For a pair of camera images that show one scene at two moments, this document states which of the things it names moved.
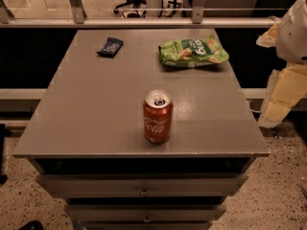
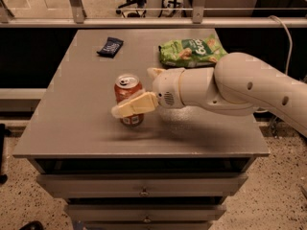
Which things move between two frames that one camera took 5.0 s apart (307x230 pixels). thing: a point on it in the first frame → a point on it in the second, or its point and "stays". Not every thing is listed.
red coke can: (157, 116) → (127, 85)
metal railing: (80, 20) stays
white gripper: (294, 38) → (167, 86)
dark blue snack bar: (111, 48) stays
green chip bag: (193, 52) stays
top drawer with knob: (144, 186) stays
